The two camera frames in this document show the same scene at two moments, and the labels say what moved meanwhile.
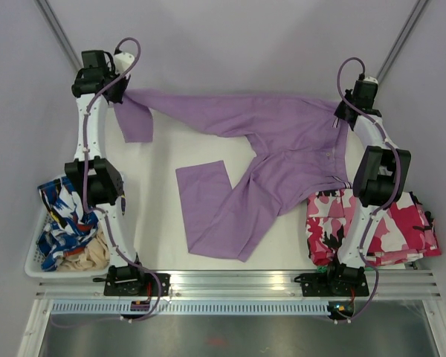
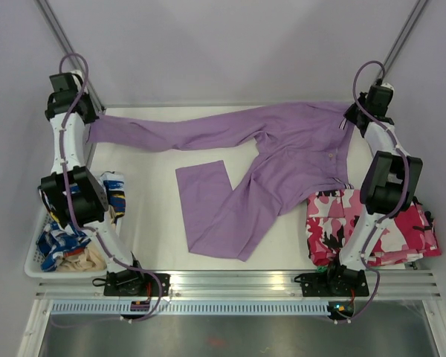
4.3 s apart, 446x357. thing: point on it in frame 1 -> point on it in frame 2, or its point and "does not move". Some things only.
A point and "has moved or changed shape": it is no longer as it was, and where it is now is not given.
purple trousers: (299, 148) has moved or changed shape
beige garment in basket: (95, 256) does not move
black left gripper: (125, 82) -> (92, 117)
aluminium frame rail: (233, 286) does not move
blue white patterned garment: (70, 226) does not move
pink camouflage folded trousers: (404, 236) does not move
